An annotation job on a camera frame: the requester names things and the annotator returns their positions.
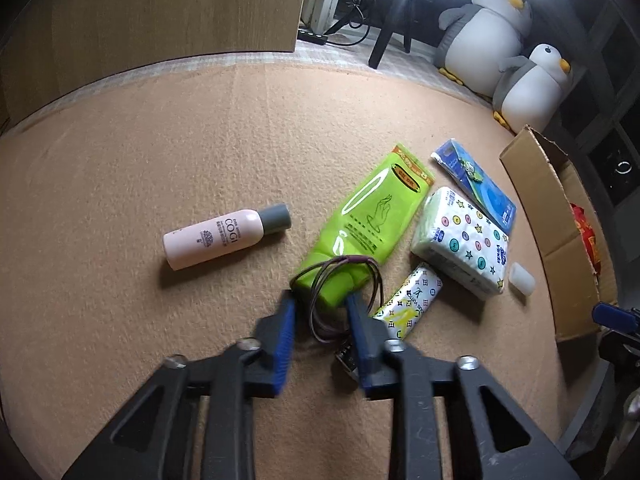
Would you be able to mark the small translucent white cup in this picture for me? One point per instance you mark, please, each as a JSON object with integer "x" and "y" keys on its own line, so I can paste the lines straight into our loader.
{"x": 521, "y": 280}

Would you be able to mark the cardboard box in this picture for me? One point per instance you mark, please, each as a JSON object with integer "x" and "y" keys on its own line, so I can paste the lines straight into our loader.
{"x": 560, "y": 240}

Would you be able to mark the plaid bed sheet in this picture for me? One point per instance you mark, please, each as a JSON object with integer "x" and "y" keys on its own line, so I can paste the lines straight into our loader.
{"x": 350, "y": 57}

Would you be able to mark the white patterned slim case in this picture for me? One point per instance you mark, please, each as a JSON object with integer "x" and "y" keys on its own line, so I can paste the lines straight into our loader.
{"x": 407, "y": 305}

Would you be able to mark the large wooden board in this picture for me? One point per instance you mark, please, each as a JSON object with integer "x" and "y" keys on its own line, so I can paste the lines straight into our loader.
{"x": 150, "y": 10}

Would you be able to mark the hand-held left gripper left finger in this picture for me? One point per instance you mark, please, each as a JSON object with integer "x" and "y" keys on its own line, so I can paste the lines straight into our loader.
{"x": 285, "y": 345}

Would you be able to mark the white window frame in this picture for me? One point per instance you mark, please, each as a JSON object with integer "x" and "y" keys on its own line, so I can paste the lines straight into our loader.
{"x": 600, "y": 50}

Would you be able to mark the black tripod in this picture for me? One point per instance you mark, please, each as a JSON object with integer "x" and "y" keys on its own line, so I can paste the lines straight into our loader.
{"x": 387, "y": 25}

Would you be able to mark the black power strip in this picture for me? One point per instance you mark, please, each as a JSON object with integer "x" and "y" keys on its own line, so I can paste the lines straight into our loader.
{"x": 312, "y": 36}

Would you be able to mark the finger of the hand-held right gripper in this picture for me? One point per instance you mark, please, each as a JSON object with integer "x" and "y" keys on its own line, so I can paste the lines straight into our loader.
{"x": 622, "y": 349}
{"x": 612, "y": 316}

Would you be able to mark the red fabric pouch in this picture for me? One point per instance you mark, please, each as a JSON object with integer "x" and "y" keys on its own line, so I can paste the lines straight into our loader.
{"x": 587, "y": 235}

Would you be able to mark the small penguin plush toy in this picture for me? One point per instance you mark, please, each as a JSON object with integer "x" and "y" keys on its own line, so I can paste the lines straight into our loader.
{"x": 530, "y": 90}

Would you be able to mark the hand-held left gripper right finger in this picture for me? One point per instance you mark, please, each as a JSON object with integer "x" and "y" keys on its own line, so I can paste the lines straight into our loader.
{"x": 357, "y": 340}

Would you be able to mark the patterned tissue pack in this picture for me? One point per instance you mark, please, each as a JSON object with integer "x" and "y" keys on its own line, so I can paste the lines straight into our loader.
{"x": 465, "y": 240}

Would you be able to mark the green glove packet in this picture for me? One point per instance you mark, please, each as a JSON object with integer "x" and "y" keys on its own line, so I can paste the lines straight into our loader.
{"x": 370, "y": 215}

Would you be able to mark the pink bottle with grey cap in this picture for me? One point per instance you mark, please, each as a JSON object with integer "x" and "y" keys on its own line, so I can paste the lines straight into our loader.
{"x": 215, "y": 237}

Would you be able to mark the large penguin plush toy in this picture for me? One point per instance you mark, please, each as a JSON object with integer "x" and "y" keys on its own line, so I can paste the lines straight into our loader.
{"x": 485, "y": 35}

